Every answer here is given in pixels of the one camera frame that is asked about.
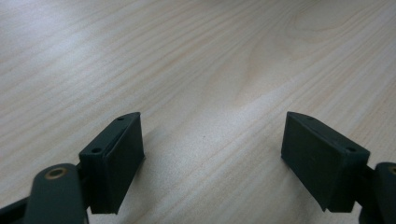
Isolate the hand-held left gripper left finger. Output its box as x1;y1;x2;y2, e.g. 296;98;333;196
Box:
78;111;146;216

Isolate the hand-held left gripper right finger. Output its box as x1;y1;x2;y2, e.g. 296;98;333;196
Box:
280;110;372;214

